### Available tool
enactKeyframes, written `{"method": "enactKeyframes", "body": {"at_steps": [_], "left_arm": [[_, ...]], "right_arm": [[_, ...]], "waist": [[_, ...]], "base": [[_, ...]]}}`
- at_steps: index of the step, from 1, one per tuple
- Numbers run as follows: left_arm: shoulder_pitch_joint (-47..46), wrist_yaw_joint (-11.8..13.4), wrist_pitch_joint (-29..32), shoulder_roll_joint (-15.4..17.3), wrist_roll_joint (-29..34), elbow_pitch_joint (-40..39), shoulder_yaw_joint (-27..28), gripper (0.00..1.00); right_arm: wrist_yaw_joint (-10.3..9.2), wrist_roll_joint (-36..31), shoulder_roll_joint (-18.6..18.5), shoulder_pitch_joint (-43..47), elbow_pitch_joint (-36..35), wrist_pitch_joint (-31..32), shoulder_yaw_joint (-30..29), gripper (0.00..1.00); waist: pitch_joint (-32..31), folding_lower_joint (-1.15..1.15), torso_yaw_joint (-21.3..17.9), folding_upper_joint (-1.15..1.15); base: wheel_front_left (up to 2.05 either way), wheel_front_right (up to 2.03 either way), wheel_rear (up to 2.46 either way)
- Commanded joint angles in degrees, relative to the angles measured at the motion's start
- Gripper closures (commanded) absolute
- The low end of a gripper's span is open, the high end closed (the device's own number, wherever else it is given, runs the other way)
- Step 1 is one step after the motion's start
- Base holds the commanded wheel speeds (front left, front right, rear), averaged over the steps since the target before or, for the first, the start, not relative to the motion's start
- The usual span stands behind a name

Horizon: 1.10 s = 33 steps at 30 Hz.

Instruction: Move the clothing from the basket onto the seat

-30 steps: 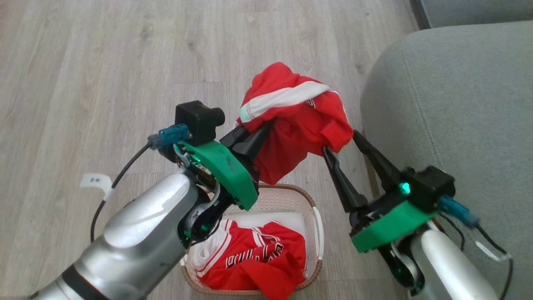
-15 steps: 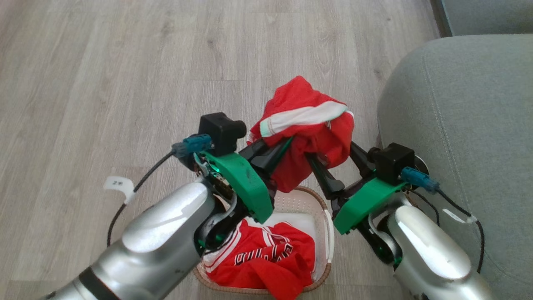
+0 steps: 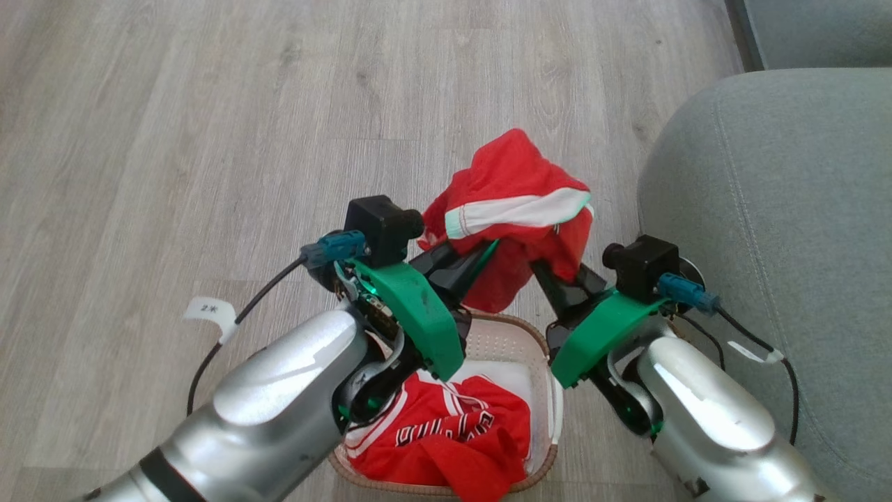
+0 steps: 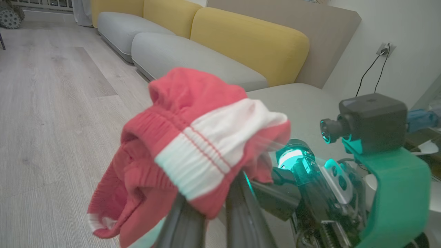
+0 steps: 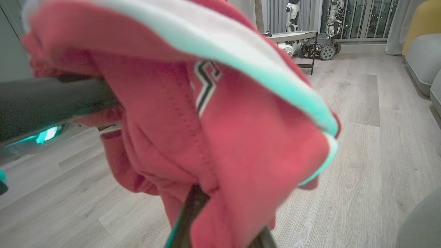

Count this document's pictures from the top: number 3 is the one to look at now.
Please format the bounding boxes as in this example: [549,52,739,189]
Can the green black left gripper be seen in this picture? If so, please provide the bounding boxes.
[333,239,500,383]

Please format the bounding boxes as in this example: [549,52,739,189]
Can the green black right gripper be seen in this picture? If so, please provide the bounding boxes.
[532,259,671,390]

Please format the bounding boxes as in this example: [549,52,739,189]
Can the red shorts with white band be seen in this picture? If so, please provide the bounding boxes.
[417,128,595,314]

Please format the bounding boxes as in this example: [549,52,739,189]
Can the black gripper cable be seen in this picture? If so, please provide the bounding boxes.
[716,305,800,447]
[186,254,309,418]

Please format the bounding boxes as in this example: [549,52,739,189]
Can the light grey sofa body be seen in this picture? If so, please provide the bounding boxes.
[725,0,892,71]

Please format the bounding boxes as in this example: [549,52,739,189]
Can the white cable label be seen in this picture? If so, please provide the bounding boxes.
[728,340,785,365]
[183,296,240,345]

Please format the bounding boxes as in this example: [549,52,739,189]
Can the white woven-rim laundry basket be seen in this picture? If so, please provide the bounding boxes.
[328,310,564,498]

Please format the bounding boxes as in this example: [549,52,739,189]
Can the blue right cable connector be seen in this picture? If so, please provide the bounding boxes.
[656,273,721,314]

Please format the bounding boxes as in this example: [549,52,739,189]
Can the red jersey with black lettering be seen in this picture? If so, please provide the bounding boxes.
[344,370,532,502]

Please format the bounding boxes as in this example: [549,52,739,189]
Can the grey sofa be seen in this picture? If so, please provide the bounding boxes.
[637,68,892,502]

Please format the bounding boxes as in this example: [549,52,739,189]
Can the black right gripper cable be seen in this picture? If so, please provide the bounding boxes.
[716,305,800,447]

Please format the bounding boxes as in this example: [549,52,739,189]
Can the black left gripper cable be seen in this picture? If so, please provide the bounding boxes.
[186,254,309,418]

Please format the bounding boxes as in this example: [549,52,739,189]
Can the white right cable label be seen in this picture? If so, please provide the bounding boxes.
[728,340,785,365]

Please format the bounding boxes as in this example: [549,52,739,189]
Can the blue left cable connector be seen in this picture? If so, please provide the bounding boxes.
[300,231,369,270]

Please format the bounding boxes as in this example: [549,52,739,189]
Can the white left cable label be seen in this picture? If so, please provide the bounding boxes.
[183,296,240,345]

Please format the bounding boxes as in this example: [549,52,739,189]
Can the blue cable connector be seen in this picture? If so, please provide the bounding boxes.
[656,273,721,314]
[300,231,369,270]

